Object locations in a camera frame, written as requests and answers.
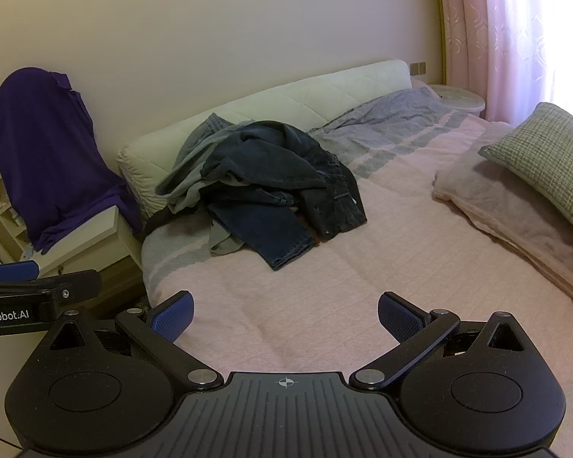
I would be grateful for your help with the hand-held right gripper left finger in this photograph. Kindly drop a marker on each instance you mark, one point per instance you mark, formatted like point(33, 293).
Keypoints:
point(174, 317)

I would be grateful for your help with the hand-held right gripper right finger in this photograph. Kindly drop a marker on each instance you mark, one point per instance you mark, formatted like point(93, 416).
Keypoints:
point(398, 317)

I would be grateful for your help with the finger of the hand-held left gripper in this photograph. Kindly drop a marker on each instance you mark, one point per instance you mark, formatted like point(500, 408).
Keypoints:
point(14, 271)
point(79, 284)

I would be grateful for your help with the dark jeans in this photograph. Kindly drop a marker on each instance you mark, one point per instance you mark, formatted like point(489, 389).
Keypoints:
point(277, 152)

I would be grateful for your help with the white bedside shelf unit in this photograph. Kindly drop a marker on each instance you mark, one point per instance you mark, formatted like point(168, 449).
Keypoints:
point(102, 231)

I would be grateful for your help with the bed with pink blanket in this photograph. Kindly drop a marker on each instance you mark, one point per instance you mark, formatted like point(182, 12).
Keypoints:
point(363, 257)

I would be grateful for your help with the purple shirt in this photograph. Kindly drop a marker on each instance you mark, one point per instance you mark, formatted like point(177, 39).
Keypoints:
point(43, 152)

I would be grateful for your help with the blue jeans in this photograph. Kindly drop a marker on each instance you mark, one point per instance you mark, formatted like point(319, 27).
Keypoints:
point(272, 233)

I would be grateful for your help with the grey garment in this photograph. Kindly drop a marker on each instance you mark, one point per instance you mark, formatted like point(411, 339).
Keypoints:
point(191, 167)

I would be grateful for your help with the folded pink blanket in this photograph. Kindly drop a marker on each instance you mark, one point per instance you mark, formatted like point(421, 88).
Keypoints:
point(496, 200)

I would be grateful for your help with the green checked pillow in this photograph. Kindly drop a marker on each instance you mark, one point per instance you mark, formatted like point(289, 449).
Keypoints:
point(549, 152)

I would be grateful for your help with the white round side table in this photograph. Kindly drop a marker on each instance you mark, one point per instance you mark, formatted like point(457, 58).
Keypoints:
point(458, 100)

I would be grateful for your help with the cream quilted headboard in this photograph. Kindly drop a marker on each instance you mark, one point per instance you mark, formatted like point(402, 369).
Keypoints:
point(315, 90)

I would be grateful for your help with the pink curtain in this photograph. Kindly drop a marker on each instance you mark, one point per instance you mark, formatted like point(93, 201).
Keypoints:
point(468, 33)

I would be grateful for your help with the wall switch plate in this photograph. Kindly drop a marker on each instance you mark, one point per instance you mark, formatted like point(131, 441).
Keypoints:
point(418, 68)

